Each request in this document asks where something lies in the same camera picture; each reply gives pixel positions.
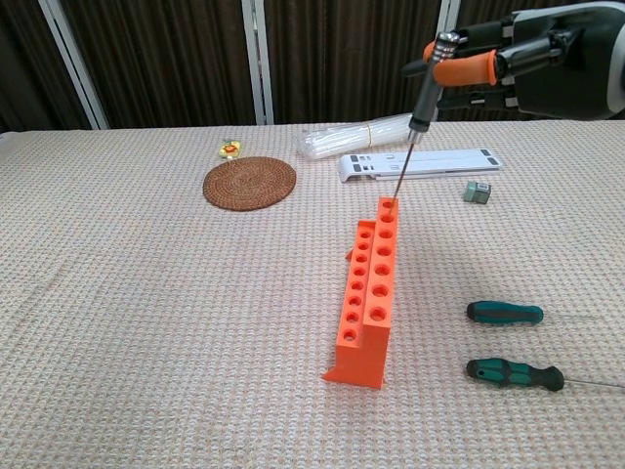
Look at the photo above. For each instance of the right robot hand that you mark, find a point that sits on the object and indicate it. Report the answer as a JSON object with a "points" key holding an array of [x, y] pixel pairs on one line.
{"points": [[561, 63]]}

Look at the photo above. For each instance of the black metal precision screwdriver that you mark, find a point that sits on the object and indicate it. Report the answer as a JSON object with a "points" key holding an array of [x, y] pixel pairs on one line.
{"points": [[424, 105]]}

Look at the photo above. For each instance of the white folding laptop stand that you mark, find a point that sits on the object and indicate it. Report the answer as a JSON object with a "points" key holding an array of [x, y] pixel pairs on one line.
{"points": [[439, 163]]}

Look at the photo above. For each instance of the orange tool holder block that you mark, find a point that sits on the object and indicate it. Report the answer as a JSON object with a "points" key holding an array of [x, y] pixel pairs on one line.
{"points": [[371, 352]]}

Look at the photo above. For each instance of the small green box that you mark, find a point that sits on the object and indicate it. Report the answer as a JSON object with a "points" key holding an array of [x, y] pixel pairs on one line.
{"points": [[476, 192]]}

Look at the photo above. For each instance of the bundle of clear plastic tubes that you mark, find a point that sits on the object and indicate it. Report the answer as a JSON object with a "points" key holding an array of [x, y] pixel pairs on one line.
{"points": [[342, 139]]}

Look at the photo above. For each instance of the round woven rattan coaster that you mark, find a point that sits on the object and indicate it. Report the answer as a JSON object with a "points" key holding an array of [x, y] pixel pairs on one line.
{"points": [[249, 183]]}

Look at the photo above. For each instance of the small yellow snack packet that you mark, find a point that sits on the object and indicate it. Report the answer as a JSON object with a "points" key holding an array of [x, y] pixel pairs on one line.
{"points": [[229, 149]]}

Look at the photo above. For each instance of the beige woven tablecloth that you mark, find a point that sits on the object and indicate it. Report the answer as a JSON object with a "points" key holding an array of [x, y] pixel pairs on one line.
{"points": [[146, 317]]}

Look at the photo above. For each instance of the white partition frame post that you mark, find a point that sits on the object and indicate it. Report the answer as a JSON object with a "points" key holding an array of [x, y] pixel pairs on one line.
{"points": [[73, 63], [445, 14], [258, 63]]}

